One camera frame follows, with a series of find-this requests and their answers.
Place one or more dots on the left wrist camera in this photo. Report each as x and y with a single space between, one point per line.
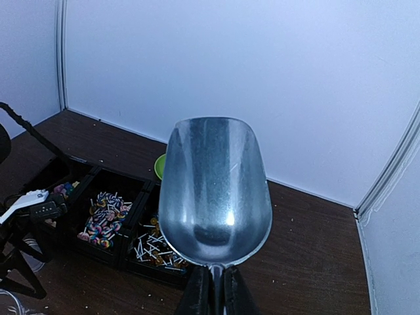
38 205

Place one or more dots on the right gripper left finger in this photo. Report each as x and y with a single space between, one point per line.
195 299

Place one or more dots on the black bin small lollipops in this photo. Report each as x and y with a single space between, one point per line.
145 252

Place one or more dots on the metal candy scoop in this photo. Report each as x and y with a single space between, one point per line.
214 203

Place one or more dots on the clear jar lid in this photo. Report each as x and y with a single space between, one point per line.
39 254

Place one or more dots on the left aluminium corner post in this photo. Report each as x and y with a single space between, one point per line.
60 52

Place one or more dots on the aluminium corner post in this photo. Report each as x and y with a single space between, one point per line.
60 52
402 156

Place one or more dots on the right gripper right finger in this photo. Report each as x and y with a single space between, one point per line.
237 297

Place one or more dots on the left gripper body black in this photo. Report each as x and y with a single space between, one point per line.
12 246

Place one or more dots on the clear plastic jar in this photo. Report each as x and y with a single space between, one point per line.
12 305

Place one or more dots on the black bin star candies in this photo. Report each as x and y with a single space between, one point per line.
69 180

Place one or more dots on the right aluminium corner post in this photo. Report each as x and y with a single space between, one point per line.
402 156

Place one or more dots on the black bin swirl lollipops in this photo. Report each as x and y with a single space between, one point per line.
100 214

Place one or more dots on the green saucer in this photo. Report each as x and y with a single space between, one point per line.
159 166

